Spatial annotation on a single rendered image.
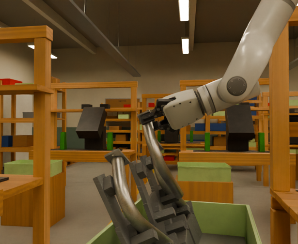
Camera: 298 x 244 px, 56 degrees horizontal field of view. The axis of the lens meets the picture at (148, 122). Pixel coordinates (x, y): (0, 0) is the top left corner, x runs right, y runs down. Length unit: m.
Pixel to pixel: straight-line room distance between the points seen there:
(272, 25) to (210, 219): 0.70
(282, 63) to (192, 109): 1.10
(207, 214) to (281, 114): 0.87
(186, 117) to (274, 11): 0.36
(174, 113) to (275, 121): 1.06
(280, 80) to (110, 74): 10.49
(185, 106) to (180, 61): 10.86
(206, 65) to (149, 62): 2.27
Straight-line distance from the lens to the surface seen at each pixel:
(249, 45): 0.76
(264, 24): 0.83
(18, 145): 6.30
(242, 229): 1.15
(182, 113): 0.79
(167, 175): 0.79
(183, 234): 0.90
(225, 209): 1.13
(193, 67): 11.57
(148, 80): 11.59
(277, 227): 1.86
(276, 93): 1.79
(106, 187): 0.64
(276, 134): 1.78
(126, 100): 11.62
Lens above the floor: 1.24
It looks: 1 degrees up
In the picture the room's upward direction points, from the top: straight up
